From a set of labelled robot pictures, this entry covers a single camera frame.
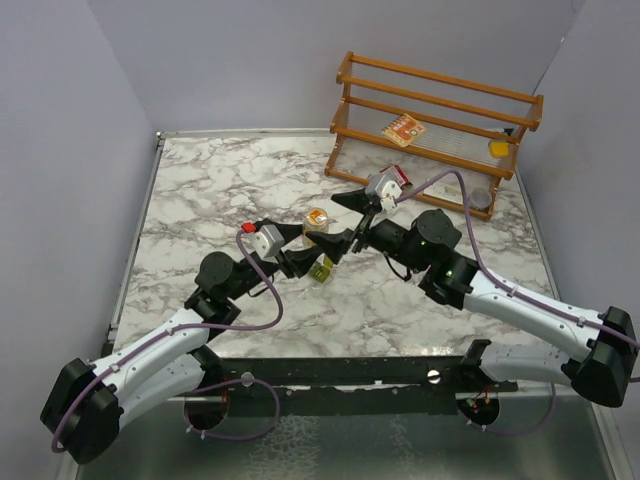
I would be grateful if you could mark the white green medicine box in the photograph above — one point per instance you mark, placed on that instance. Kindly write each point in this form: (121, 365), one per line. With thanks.
(445, 190)

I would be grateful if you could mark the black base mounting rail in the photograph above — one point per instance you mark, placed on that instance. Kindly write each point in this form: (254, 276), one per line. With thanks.
(347, 385)

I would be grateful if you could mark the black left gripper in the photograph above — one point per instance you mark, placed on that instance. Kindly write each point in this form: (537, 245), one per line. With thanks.
(298, 260)

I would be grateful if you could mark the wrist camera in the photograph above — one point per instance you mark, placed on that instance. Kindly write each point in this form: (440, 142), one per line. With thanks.
(384, 189)
(266, 240)

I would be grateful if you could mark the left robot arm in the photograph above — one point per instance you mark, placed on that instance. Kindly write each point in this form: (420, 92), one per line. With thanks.
(91, 401)

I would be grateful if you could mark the green pill organizer box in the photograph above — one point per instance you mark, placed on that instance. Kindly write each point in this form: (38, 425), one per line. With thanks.
(321, 269)

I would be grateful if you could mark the yellow lid container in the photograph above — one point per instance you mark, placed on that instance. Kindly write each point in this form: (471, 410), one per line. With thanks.
(498, 149)

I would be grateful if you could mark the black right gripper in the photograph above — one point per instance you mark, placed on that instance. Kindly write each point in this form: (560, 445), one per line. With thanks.
(335, 244)

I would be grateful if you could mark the wooden shelf rack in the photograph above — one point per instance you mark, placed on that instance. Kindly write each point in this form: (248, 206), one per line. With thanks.
(448, 142)

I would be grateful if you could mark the grey round container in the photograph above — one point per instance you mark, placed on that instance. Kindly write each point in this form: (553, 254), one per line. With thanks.
(480, 199)

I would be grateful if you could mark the red white medicine packet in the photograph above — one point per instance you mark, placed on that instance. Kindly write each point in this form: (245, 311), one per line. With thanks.
(399, 176)

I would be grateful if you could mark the clear pill bottle gold lid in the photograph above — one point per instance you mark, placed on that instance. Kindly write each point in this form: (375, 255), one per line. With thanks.
(315, 220)

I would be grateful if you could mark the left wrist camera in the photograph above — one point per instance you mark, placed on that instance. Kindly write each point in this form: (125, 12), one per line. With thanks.
(266, 240)

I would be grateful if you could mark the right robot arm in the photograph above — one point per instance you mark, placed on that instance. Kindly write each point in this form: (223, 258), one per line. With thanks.
(592, 352)

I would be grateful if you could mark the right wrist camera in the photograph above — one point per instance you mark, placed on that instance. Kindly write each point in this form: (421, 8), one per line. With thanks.
(384, 189)

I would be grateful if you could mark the orange snack packet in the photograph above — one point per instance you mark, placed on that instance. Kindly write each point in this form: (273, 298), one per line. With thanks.
(404, 130)

